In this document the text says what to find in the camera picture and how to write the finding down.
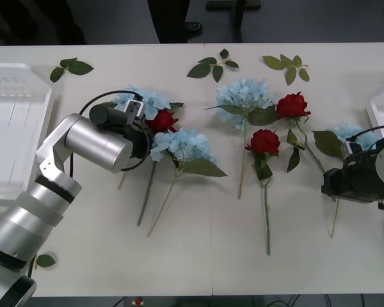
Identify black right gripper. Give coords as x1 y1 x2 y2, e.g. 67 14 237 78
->
321 166 351 201

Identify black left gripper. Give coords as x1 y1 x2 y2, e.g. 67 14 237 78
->
127 123 152 160

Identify red rose with stem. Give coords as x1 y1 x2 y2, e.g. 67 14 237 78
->
276 91 326 174
244 129 282 256
137 110 180 227

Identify pale blue flower with stem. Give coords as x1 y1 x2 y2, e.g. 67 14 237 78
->
312 123 382 239
110 84 186 191
147 127 228 238
204 76 280 200

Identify dark green leaf twig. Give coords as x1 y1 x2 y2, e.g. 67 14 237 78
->
186 48 240 83
49 57 95 83

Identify person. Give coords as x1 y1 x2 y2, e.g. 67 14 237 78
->
148 0 204 44
0 0 86 45

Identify light green leaf twig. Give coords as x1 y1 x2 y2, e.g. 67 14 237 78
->
262 54 310 86

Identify black furniture stand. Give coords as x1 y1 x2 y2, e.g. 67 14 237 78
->
205 0 262 43

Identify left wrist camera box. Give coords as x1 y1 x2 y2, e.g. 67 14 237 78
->
124 98 146 122

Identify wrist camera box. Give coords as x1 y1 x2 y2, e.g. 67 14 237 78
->
124 98 146 122
345 140 365 157

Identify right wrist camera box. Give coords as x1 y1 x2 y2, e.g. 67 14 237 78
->
345 140 365 157

